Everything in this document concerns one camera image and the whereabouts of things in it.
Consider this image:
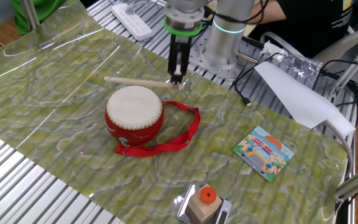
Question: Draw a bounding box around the white power strip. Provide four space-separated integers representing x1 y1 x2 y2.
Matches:
111 2 154 41

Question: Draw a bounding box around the person in black shirt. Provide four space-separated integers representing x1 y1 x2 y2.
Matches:
249 0 356 58

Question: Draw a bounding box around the grey power plug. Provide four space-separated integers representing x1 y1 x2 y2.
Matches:
124 2 145 16

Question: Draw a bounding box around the crumpled clear plastic wrap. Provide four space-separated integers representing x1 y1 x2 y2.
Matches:
261 40 323 86

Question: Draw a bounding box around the white curved tube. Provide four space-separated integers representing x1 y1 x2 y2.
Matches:
321 119 354 181

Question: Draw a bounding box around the silver digital scale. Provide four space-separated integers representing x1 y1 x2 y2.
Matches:
177 184 232 224

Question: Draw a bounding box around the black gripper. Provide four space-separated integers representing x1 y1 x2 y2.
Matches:
168 34 194 85

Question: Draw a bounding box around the black cable bundle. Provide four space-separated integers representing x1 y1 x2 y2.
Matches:
318 58 358 125

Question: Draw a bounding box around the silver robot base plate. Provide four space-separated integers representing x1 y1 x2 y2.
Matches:
186 26 264 83

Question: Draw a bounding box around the red drum white head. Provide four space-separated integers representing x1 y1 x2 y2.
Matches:
104 85 165 147

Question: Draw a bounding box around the wooden block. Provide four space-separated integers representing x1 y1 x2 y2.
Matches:
185 183 223 224

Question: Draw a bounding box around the cartoon bus puzzle card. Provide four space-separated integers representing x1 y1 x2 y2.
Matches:
232 125 295 183

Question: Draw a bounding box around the red drum strap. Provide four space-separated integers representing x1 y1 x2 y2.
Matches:
115 100 201 158

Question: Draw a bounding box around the bare person forearm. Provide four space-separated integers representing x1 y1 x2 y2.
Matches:
249 0 287 24

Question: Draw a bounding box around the orange ring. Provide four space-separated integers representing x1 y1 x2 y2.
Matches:
200 186 218 205

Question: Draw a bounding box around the white foam sheet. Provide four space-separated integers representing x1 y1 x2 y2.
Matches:
253 60 357 138

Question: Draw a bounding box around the black usb cable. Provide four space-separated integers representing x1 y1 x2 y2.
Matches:
233 52 279 108

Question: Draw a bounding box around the wooden drumstick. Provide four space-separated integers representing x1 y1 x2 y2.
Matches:
103 75 185 90

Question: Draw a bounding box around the aluminium frame post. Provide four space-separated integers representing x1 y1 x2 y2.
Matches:
19 0 40 31

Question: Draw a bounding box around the silver base connector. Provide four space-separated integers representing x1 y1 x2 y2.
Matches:
236 51 259 66

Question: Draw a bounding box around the green marble pattern mat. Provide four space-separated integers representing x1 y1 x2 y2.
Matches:
0 0 349 224

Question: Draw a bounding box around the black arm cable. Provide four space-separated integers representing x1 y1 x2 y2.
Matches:
203 0 270 26

